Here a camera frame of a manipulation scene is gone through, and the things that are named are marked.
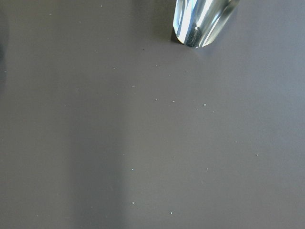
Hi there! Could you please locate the shiny metal scoop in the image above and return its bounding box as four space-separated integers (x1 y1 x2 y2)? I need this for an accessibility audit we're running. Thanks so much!
173 0 240 48

